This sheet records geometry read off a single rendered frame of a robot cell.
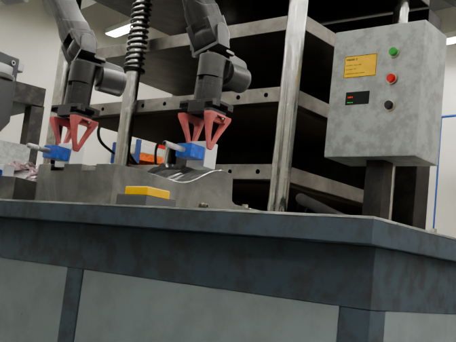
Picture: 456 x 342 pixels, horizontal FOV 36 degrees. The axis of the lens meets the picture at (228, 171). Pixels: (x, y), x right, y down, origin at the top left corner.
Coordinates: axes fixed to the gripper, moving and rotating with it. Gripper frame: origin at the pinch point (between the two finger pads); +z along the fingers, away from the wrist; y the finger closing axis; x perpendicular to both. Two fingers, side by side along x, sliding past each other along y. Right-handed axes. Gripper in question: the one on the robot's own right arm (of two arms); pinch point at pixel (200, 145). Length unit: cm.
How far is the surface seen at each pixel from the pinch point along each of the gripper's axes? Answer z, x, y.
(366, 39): -50, -72, 5
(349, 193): -10, -109, 27
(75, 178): 9.9, 13.4, 22.0
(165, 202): 14.3, 14.1, -6.6
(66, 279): 30.9, 14.7, 17.6
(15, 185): 12.3, 16.6, 39.0
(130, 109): -31, -63, 97
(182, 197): 9.8, -7.3, 9.9
